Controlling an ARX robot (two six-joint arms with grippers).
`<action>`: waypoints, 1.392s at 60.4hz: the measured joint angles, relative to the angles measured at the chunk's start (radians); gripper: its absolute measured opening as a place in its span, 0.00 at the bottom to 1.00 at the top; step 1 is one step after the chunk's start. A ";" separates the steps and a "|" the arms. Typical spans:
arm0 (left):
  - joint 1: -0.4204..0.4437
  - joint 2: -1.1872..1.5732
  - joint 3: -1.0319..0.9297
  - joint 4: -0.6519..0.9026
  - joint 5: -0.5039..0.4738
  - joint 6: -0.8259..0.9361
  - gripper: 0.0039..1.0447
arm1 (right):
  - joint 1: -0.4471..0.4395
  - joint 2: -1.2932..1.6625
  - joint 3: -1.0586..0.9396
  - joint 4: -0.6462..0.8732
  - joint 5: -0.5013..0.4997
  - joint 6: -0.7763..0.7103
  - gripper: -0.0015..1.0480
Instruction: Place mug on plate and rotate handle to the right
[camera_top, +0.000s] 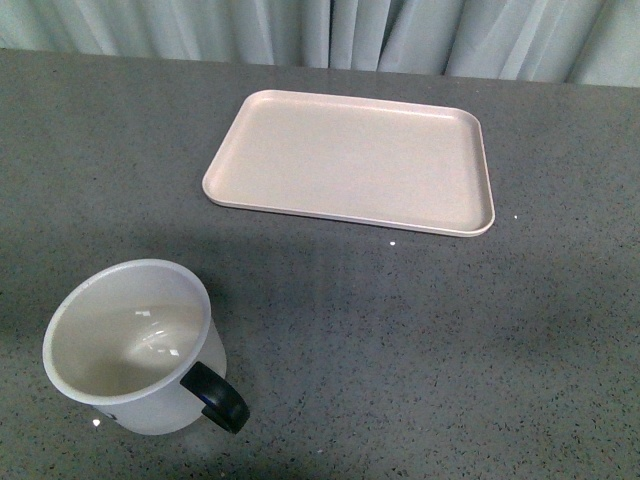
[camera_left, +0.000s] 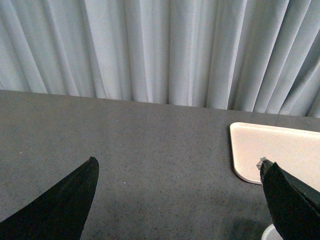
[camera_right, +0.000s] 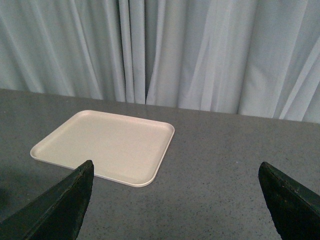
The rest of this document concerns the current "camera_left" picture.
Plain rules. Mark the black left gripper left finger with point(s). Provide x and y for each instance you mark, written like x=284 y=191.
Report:
x=60 y=213

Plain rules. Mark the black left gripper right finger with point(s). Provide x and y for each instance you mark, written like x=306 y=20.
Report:
x=294 y=206

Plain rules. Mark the white smiley face mug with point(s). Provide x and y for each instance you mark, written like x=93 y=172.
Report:
x=270 y=233

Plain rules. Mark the beige rectangular plastic tray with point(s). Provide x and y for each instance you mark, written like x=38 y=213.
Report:
x=294 y=150

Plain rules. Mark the pale grey pleated curtain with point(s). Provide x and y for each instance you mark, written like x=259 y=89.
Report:
x=249 y=55

